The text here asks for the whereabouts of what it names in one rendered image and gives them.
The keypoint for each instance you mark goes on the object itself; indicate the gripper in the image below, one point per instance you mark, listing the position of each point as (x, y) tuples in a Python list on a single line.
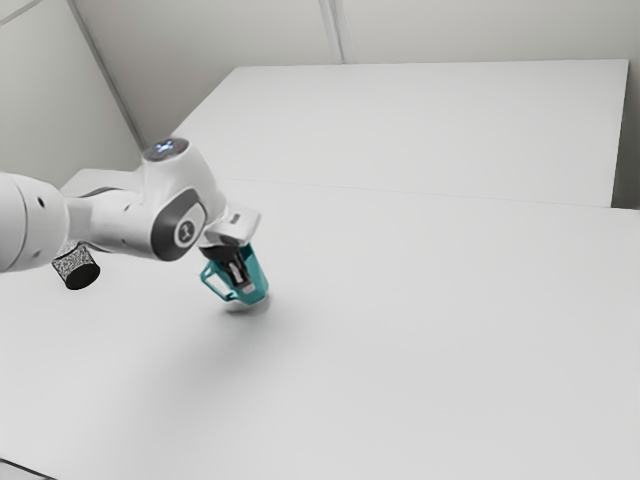
[(220, 250)]

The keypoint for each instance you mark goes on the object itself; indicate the teal faceted mug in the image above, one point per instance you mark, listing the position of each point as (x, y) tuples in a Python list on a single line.
[(250, 285)]

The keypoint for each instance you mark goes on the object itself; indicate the black mesh pen holder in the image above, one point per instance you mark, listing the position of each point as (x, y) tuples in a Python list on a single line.
[(76, 266)]

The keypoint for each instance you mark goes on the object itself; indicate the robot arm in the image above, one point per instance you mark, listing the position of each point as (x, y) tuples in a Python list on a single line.
[(125, 215)]

